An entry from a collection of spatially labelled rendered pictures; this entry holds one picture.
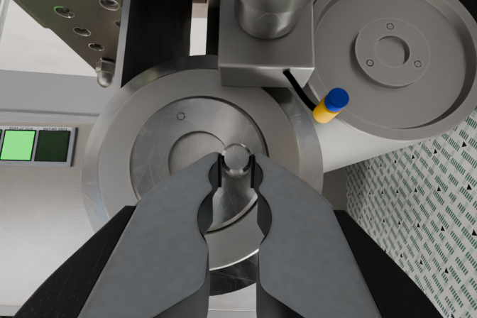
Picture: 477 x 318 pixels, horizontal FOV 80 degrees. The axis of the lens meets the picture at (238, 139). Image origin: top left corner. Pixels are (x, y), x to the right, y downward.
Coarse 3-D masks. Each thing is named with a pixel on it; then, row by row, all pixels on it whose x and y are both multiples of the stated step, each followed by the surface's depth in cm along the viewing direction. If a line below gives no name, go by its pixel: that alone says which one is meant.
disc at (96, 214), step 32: (160, 64) 19; (192, 64) 19; (128, 96) 18; (288, 96) 18; (96, 128) 18; (96, 160) 18; (320, 160) 18; (96, 192) 17; (320, 192) 17; (96, 224) 17; (256, 256) 16; (224, 288) 16
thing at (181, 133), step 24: (168, 120) 16; (192, 120) 16; (216, 120) 16; (240, 120) 16; (144, 144) 16; (168, 144) 16; (192, 144) 16; (216, 144) 16; (264, 144) 16; (144, 168) 15; (168, 168) 15; (144, 192) 15; (216, 192) 15; (240, 192) 15; (216, 216) 15; (240, 216) 15
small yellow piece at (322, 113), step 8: (288, 72) 15; (296, 80) 14; (296, 88) 14; (336, 88) 11; (304, 96) 14; (328, 96) 11; (336, 96) 11; (344, 96) 11; (312, 104) 14; (320, 104) 12; (328, 104) 11; (336, 104) 11; (344, 104) 11; (320, 112) 12; (328, 112) 12; (336, 112) 12; (320, 120) 13; (328, 120) 13
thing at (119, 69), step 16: (128, 0) 20; (144, 0) 23; (160, 0) 28; (176, 0) 35; (128, 16) 20; (144, 16) 24; (160, 16) 28; (176, 16) 35; (128, 32) 20; (144, 32) 24; (160, 32) 28; (176, 32) 35; (128, 48) 20; (144, 48) 24; (160, 48) 29; (176, 48) 36; (128, 64) 20; (144, 64) 24; (128, 80) 20; (112, 96) 19
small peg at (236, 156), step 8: (232, 144) 13; (240, 144) 13; (224, 152) 13; (232, 152) 13; (240, 152) 13; (248, 152) 13; (224, 160) 13; (232, 160) 13; (240, 160) 13; (248, 160) 13; (224, 168) 13; (232, 168) 13; (240, 168) 13; (248, 168) 14; (232, 176) 14; (240, 176) 14
